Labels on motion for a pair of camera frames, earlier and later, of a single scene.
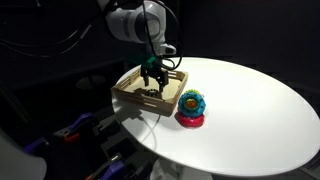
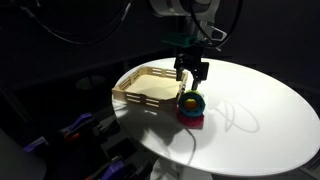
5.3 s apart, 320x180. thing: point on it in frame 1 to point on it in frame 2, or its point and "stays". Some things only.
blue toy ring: x=194 y=112 stays
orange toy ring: x=191 y=104 stays
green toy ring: x=192 y=91 stays
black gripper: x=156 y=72 to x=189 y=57
